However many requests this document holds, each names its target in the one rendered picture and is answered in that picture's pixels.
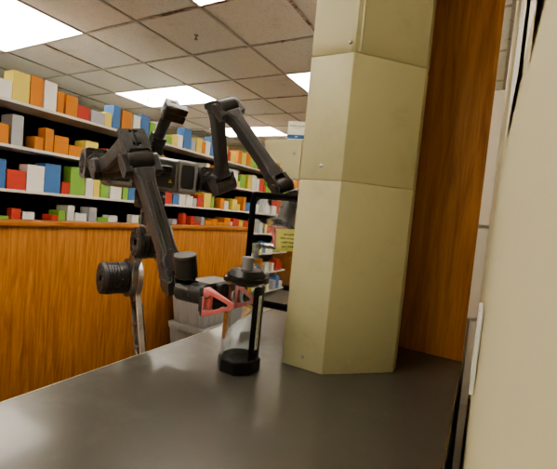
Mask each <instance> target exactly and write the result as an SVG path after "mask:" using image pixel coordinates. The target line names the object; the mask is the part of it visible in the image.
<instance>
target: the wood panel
mask: <svg viewBox="0 0 557 469"><path fill-rule="evenodd" d="M505 4H506V0H437V3H436V11H435V20H434V28H433V37H432V45H431V61H430V69H429V72H428V75H429V78H428V86H427V95H426V103H425V112H424V119H423V128H422V136H421V144H420V153H419V161H418V177H417V186H416V191H415V192H416V194H415V203H414V211H413V220H412V228H411V236H410V245H409V252H408V261H407V269H406V278H405V286H404V302H403V311H402V319H401V326H400V335H399V343H398V346H399V347H403V348H406V349H410V350H414V351H419V352H422V353H426V354H430V355H437V356H440V357H444V358H448V359H453V360H457V361H460V362H462V356H463V348H464V341H465V332H466V325H467V317H468V310H469V301H470V294H471V280H472V272H473V264H474V256H475V249H476V241H477V234H478V225H479V218H480V210H481V203H482V194H483V187H484V173H485V165H486V157H487V149H488V142H489V134H490V127H491V118H492V111H493V103H494V96H495V87H496V80H497V66H498V58H499V50H500V42H501V35H502V27H503V20H504V11H505Z"/></svg>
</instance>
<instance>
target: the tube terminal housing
mask: <svg viewBox="0 0 557 469"><path fill-rule="evenodd" d="M428 78H429V75H428V72H427V69H424V68H420V67H417V66H413V65H408V64H404V63H401V62H396V61H392V60H385V59H381V58H377V57H373V56H369V55H365V54H361V53H357V52H351V53H343V54H336V55H328V56H321V57H313V58H312V64H311V73H310V83H309V93H308V102H307V112H306V122H305V131H304V142H303V151H302V160H301V171H300V180H299V188H298V206H297V217H296V226H295V236H294V246H293V255H292V265H291V275H290V284H289V294H288V304H287V314H286V323H285V342H284V351H283V361H282V362H283V363H286V364H288V365H291V366H294V367H298V368H301V369H306V370H309V371H312V372H315V373H318V374H353V373H382V372H393V371H394V370H395V368H396V360H397V352H398V343H399V335H400V326H401V319H402V311H403V302H404V286H405V278H406V269H407V261H408V252H409V245H410V236H411V228H412V220H413V211H414V203H415V194H416V192H415V191H416V186H417V177H418V161H419V153H420V144H421V136H422V128H423V119H424V112H425V103H426V95H427V86H428Z"/></svg>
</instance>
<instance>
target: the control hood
mask: <svg viewBox="0 0 557 469"><path fill-rule="evenodd" d="M264 142H265V145H266V146H267V148H268V149H269V150H270V152H271V153H272V155H273V156H274V157H275V159H276V160H277V161H278V162H279V164H280V165H281V166H282V168H283V169H284V170H285V172H286V173H287V175H288V176H289V177H290V178H291V179H293V180H296V181H299V180H300V171H301V160H302V151H303V142H304V140H265V141H264Z"/></svg>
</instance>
